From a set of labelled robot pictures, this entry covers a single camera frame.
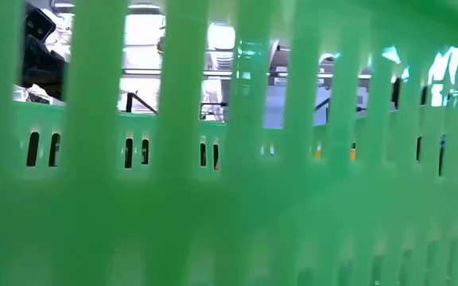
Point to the green plastic slotted basket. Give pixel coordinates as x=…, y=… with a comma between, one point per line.
x=229, y=218

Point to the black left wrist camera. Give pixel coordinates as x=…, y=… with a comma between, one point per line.
x=38, y=24

